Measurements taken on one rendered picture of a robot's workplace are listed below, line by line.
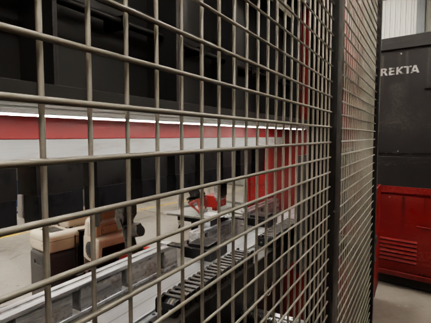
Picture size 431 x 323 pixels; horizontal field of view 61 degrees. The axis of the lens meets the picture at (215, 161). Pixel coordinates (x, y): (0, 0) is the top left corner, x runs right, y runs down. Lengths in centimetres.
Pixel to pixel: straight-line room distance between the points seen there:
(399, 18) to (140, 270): 815
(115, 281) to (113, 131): 50
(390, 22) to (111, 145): 815
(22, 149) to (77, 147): 16
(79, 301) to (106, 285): 10
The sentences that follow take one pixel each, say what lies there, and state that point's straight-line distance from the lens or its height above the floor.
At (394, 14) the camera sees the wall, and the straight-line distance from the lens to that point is 899.
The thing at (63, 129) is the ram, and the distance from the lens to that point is 108.
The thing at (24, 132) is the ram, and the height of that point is 142.
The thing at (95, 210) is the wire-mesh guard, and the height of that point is 138.
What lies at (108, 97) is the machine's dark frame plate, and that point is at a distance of 95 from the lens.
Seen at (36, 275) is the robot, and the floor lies 53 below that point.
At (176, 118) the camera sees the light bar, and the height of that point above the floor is 146.
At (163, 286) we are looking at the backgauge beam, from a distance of 110.
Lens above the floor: 141
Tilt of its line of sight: 4 degrees down
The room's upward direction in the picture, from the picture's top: straight up
